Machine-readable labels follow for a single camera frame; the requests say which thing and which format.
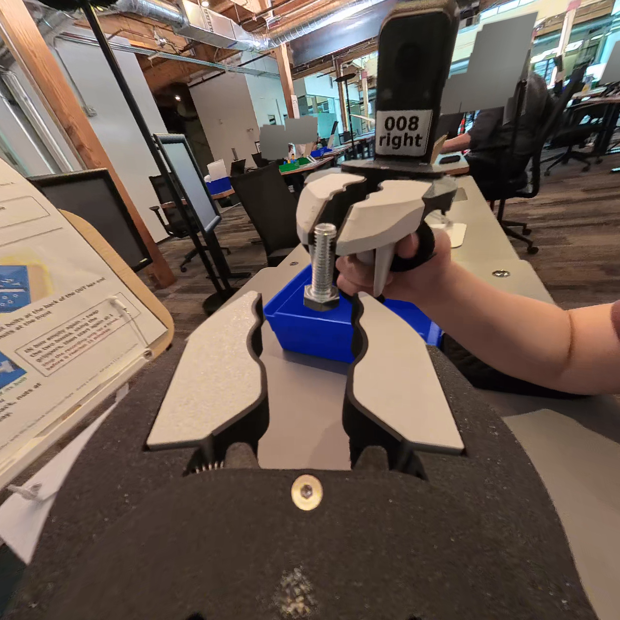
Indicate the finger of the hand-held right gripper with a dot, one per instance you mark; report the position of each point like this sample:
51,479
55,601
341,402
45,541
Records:
315,198
387,218

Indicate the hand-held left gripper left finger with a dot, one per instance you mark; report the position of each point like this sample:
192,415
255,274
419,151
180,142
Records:
213,378

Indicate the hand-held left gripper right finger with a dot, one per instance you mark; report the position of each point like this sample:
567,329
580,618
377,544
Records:
402,387

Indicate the silver hex bolt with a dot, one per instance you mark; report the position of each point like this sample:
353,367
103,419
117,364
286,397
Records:
323,261

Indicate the blue plastic bin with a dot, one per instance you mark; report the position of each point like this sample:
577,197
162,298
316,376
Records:
219,188
310,334

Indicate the person's right forearm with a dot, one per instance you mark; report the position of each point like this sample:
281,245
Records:
523,329

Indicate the person's right hand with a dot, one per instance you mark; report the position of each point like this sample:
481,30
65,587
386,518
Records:
411,286

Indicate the black office chair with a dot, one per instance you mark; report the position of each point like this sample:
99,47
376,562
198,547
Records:
571,131
540,145
162,193
266,208

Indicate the white stand base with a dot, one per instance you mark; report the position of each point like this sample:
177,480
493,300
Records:
72,450
455,235

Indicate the white bag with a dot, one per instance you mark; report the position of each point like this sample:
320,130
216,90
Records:
217,169

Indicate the metal desk grommet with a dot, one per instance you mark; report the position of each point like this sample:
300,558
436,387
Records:
501,273

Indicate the printed instruction sheet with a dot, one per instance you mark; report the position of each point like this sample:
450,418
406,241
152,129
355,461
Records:
72,290

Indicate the light wooden board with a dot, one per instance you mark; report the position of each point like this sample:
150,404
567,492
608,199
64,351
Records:
92,237

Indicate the black framed sign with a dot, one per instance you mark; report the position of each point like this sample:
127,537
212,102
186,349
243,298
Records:
92,213

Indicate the black floor pole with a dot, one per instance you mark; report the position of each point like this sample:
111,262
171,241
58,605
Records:
127,92

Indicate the brown wooden post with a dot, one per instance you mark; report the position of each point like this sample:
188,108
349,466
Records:
286,82
63,111

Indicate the silver ventilation duct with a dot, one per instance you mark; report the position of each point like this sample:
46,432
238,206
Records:
160,14

